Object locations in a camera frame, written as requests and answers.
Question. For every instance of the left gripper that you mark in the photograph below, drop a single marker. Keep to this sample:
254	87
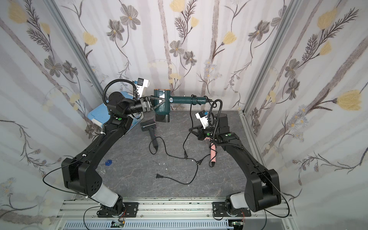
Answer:
146	104

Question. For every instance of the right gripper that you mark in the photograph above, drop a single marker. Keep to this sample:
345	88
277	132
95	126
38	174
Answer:
203	135

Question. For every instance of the dark green hair dryer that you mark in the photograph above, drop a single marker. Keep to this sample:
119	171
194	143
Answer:
162	114

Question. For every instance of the pink hair dryer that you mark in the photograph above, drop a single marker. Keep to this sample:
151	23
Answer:
212	155

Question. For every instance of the black hair dryer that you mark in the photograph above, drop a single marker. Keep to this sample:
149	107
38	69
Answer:
150	126

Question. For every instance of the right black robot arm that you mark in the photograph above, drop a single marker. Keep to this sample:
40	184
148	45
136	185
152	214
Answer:
262	190

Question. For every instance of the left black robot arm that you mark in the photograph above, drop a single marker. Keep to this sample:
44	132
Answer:
79	173

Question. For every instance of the blue lidded storage box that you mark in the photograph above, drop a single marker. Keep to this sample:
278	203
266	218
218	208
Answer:
100	114

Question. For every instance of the small blue object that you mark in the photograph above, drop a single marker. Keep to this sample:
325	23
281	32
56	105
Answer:
108	162

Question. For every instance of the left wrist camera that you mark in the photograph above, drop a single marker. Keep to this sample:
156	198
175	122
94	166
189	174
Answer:
141	85

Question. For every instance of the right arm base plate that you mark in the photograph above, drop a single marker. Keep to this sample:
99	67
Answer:
220	208

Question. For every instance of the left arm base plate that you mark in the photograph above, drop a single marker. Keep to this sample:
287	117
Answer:
126	209

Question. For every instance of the aluminium mounting rail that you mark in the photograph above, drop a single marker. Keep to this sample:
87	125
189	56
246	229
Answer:
169	214

